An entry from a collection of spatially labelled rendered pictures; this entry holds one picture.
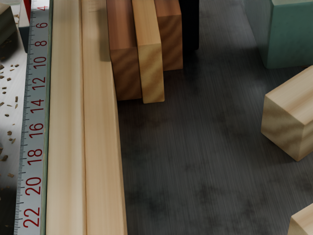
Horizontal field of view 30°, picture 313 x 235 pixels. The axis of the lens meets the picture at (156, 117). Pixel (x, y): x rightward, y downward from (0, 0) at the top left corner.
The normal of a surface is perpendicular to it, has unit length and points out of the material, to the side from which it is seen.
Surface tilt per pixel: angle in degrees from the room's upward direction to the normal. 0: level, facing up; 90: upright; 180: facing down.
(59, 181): 0
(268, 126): 90
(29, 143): 0
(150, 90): 90
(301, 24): 90
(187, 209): 0
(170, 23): 90
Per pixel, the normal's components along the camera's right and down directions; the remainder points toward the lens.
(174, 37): 0.10, 0.72
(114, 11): -0.05, -0.69
